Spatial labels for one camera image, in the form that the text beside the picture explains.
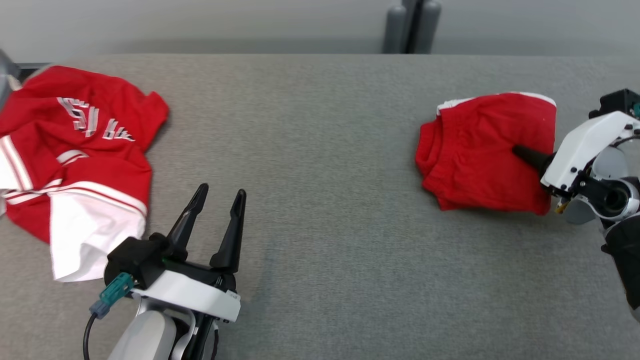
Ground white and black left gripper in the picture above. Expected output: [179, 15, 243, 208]
[131, 183, 247, 323]

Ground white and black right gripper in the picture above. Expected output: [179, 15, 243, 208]
[511, 111, 640, 198]

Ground red shorts with white trim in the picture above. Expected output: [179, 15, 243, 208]
[415, 91, 558, 217]

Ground red jersey with white sleeves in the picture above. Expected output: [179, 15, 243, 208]
[0, 65, 170, 283]

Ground grey metal panel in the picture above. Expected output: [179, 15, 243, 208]
[0, 49, 22, 108]

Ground black cable with teal connector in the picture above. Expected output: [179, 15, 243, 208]
[82, 272, 136, 360]

